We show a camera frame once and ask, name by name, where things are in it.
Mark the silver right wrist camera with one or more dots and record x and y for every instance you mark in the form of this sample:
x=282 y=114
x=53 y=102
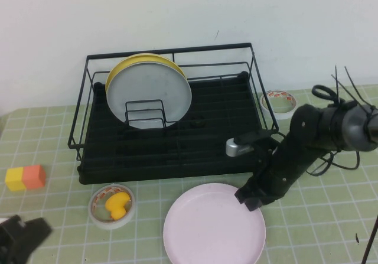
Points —
x=237 y=149

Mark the yellow cube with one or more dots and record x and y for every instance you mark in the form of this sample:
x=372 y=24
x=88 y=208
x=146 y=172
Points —
x=15 y=179

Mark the orange cube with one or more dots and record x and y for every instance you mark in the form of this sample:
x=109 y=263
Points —
x=33 y=177

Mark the yellow rubber duck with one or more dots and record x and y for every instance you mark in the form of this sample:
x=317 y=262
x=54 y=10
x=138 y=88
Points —
x=116 y=206

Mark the green checked tablecloth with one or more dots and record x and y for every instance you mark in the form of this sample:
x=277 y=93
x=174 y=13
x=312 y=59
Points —
x=325 y=216

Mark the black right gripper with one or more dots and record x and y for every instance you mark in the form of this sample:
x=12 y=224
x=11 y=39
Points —
x=277 y=172

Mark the yellow plate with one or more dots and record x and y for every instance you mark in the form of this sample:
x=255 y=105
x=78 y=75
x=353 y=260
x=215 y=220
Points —
x=138 y=58

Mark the pink plate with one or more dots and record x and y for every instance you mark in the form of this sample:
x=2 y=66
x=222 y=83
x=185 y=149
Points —
x=212 y=231

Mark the white tape roll orange print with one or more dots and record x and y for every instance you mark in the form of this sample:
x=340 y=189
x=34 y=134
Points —
x=111 y=225
x=280 y=116

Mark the black zip tie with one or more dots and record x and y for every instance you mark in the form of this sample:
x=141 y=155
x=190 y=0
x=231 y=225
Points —
x=353 y=84
x=336 y=84

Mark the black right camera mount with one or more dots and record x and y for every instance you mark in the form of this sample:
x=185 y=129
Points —
x=260 y=135

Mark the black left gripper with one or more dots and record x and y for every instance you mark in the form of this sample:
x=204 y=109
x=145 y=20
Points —
x=13 y=252

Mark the black plastic drip tray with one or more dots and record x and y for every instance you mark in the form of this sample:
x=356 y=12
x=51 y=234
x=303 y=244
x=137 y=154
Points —
x=192 y=157

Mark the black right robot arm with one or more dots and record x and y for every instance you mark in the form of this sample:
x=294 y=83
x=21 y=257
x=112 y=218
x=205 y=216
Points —
x=348 y=128

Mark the grey plate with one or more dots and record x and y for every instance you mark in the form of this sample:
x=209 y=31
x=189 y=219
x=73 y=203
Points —
x=147 y=84

